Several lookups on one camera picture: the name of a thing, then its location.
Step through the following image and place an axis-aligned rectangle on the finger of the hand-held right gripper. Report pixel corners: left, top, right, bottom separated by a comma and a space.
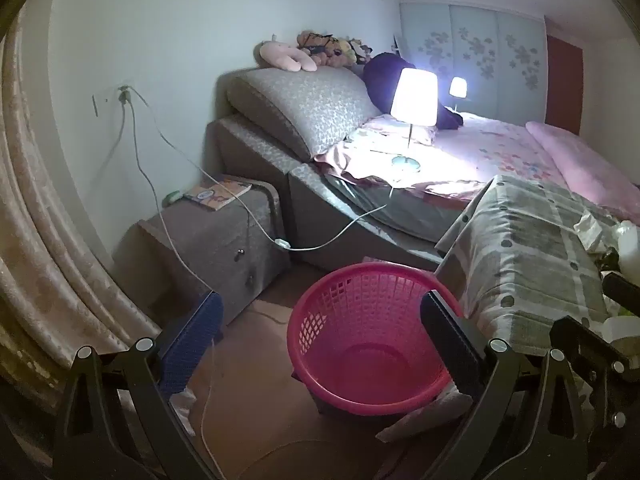
601, 271, 640, 305
550, 316, 640, 386

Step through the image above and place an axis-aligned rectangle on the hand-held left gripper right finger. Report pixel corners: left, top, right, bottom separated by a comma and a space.
420, 289, 588, 480

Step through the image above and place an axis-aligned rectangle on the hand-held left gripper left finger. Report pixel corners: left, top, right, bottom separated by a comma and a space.
50, 290, 224, 480

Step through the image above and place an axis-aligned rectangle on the clear plastic bag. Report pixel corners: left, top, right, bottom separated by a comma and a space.
572, 210, 626, 253

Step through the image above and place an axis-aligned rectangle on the pink plastic mesh basket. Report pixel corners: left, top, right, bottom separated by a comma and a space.
286, 261, 468, 417

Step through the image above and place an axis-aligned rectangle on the white floor cloth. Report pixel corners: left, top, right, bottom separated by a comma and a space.
375, 390, 473, 443

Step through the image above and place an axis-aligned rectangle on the grey checked blanket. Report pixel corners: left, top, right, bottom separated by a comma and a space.
435, 175, 626, 356

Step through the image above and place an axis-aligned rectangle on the brown upholstered nightstand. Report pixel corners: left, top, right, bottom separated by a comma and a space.
112, 174, 291, 328

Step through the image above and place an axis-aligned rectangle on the purple box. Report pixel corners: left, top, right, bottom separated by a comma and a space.
356, 256, 441, 276

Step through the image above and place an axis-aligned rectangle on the pink folded quilt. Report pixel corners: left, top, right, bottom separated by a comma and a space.
525, 121, 640, 211

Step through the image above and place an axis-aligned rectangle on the grey-green mattress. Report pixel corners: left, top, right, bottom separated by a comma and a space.
320, 160, 491, 241

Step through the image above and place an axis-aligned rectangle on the colourful picture book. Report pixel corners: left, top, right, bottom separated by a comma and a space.
184, 180, 252, 211

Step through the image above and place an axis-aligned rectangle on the beige patterned curtain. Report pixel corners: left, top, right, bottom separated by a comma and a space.
0, 10, 166, 411

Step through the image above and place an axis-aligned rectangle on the brown wooden door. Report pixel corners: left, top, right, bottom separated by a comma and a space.
545, 20, 585, 136

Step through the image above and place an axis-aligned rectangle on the pink floral pillow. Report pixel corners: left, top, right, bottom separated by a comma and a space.
362, 114, 441, 146

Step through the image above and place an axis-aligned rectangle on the white shade table lamp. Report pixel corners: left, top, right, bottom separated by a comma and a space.
390, 67, 439, 172

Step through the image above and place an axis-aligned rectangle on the small table lamp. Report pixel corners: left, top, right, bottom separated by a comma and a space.
449, 76, 467, 111

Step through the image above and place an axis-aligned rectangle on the grey patterned headboard cushion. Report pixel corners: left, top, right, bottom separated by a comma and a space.
223, 66, 383, 161

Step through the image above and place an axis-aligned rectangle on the dark purple plush toy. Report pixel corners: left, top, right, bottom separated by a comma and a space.
362, 52, 463, 131

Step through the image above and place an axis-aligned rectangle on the floral sliding door wardrobe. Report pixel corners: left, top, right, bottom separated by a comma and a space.
399, 2, 547, 123

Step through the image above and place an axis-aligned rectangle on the pink neck pillow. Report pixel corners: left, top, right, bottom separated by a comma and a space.
259, 40, 317, 72

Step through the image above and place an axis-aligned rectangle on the yellow plush toy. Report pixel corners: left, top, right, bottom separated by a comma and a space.
345, 37, 374, 65

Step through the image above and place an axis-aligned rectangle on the brown plush toy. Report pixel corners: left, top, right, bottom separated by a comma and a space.
296, 31, 351, 68

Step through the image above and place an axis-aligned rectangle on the white lamp cable with switch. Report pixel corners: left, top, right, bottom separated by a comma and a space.
125, 86, 418, 251

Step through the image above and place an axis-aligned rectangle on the grey charger cable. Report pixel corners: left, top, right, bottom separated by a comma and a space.
119, 95, 221, 461

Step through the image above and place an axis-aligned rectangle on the brown upholstered bed frame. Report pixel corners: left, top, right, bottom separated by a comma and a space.
207, 115, 451, 271

